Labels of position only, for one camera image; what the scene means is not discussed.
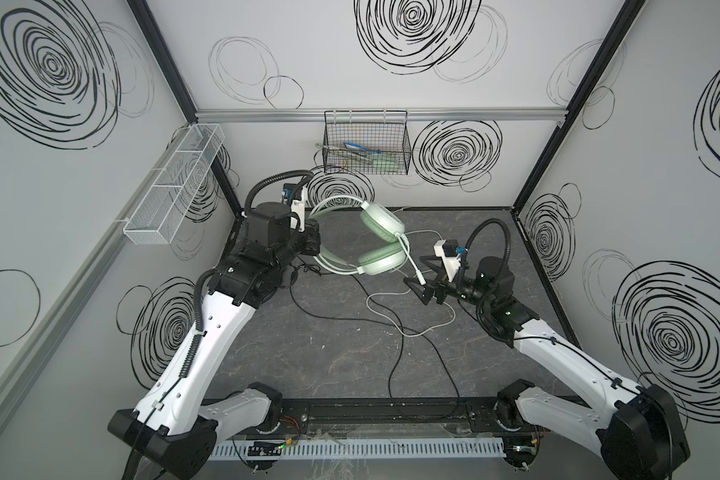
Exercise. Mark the right corner frame post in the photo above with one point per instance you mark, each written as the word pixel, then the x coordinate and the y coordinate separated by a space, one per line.
pixel 614 38

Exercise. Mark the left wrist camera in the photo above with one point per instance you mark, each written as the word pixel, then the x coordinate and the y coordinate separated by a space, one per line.
pixel 294 201

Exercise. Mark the black corner frame post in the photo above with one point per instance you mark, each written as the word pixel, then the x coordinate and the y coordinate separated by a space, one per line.
pixel 161 52

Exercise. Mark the mint green headphones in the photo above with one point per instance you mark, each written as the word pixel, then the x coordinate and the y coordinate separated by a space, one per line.
pixel 389 247

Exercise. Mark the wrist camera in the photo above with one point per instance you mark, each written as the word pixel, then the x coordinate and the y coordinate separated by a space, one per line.
pixel 449 252
pixel 294 201

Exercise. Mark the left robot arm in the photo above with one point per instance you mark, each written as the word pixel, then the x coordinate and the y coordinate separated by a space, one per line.
pixel 172 425

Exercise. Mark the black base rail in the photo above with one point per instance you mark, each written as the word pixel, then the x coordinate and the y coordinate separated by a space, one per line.
pixel 476 413

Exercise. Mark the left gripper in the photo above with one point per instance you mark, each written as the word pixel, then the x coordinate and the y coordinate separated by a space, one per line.
pixel 311 241

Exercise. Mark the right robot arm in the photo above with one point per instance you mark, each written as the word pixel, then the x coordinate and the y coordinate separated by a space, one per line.
pixel 635 430

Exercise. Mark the clear wall shelf bin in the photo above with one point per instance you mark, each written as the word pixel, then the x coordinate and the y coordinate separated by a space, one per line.
pixel 182 189

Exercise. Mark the black wire basket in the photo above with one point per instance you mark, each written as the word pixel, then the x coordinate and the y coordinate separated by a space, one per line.
pixel 391 138

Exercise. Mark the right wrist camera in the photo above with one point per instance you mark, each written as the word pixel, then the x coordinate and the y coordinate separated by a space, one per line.
pixel 449 252

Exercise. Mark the white slotted cable duct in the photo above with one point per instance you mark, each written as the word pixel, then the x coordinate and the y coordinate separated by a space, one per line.
pixel 333 449

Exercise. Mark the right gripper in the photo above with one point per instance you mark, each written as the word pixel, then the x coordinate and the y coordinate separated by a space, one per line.
pixel 438 288

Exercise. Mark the side wall aluminium rail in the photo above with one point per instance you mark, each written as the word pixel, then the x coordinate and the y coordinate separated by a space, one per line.
pixel 45 339

